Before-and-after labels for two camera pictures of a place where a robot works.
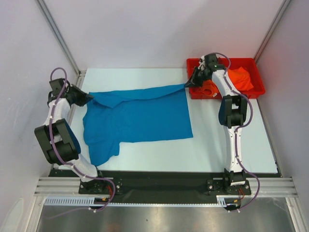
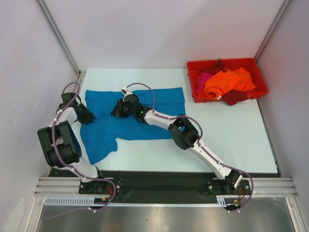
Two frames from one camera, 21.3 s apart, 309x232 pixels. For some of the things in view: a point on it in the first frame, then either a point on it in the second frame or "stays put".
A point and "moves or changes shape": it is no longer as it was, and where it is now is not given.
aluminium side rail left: (62, 186) stays put
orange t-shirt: (239, 78) stays put
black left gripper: (84, 97) to (90, 115)
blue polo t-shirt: (115, 116) moves or changes shape
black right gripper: (195, 78) to (121, 108)
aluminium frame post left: (51, 23) stays put
